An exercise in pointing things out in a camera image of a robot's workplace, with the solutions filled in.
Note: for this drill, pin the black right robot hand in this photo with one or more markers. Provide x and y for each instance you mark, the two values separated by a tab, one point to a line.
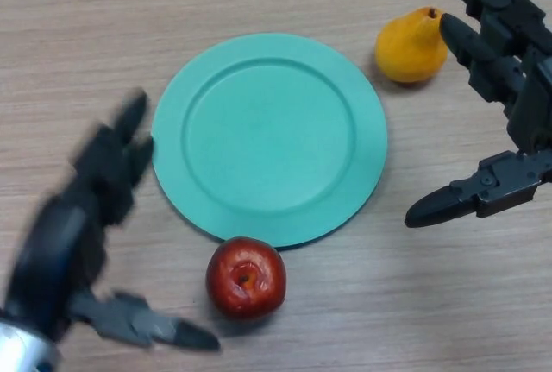
504	65

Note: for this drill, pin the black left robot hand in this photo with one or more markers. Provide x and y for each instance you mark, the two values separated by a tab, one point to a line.
86	199

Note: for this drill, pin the red apple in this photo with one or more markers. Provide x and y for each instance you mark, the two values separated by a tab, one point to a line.
246	279

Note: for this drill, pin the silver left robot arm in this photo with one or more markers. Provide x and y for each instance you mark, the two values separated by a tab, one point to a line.
21	348

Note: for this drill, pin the green round plate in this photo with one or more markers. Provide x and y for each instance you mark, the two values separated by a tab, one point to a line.
269	139

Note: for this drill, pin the yellow pear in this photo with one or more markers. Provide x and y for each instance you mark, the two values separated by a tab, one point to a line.
407	50

